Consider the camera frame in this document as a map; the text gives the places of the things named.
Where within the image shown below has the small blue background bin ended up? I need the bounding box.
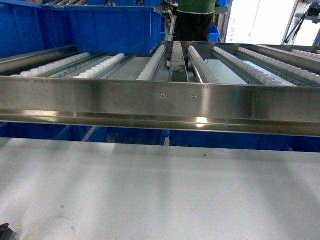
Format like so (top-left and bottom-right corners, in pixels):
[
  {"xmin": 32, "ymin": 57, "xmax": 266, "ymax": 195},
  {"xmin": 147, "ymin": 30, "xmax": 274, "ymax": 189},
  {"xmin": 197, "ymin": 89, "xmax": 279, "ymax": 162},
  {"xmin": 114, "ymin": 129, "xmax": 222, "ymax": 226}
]
[{"xmin": 209, "ymin": 23, "xmax": 221, "ymax": 42}]

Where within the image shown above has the blue bin under shelf left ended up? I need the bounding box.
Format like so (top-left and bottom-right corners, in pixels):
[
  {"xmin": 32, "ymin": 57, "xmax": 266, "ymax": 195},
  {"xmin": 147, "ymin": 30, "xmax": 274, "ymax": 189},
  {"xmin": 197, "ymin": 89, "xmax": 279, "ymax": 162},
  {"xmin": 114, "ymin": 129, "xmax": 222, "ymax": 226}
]
[{"xmin": 0, "ymin": 122, "xmax": 169, "ymax": 146}]

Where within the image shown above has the stainless steel roller shelf rack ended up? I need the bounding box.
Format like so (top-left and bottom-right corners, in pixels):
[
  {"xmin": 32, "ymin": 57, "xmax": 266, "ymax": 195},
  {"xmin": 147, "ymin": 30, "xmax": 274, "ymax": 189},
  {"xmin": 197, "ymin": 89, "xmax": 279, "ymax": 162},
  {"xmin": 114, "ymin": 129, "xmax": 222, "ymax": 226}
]
[{"xmin": 0, "ymin": 41, "xmax": 320, "ymax": 137}]

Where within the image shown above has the blue bin under shelf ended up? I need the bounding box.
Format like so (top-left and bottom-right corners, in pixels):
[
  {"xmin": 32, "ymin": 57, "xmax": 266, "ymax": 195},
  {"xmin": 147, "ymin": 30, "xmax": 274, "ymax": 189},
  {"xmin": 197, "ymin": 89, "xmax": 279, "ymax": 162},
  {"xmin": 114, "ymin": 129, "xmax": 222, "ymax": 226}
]
[
  {"xmin": 169, "ymin": 130, "xmax": 320, "ymax": 153},
  {"xmin": 0, "ymin": 122, "xmax": 169, "ymax": 146}
]

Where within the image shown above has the person in green shirt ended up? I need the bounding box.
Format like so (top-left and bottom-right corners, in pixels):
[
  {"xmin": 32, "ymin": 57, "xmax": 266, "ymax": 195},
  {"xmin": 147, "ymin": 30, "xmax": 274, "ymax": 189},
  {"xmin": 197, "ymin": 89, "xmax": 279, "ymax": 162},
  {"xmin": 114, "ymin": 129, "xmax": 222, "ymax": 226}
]
[{"xmin": 175, "ymin": 0, "xmax": 217, "ymax": 42}]

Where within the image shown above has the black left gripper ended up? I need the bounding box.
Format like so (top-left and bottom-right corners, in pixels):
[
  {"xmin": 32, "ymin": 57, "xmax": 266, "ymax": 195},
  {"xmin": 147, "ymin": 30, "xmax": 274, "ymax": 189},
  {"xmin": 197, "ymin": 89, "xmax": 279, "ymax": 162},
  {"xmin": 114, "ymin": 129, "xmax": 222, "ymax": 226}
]
[{"xmin": 0, "ymin": 223, "xmax": 17, "ymax": 240}]

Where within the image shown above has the large blue bin on rack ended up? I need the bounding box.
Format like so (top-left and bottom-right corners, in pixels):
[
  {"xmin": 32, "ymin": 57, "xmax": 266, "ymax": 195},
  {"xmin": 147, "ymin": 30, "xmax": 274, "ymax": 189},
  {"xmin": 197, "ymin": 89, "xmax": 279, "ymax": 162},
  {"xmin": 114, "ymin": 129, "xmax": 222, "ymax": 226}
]
[{"xmin": 0, "ymin": 0, "xmax": 164, "ymax": 58}]

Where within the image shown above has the blue bin under shelf right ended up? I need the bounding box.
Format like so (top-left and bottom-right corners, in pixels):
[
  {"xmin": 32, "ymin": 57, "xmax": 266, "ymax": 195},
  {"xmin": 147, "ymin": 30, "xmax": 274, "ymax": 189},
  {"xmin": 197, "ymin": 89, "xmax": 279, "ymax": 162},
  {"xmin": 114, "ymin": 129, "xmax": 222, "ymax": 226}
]
[{"xmin": 169, "ymin": 130, "xmax": 320, "ymax": 153}]

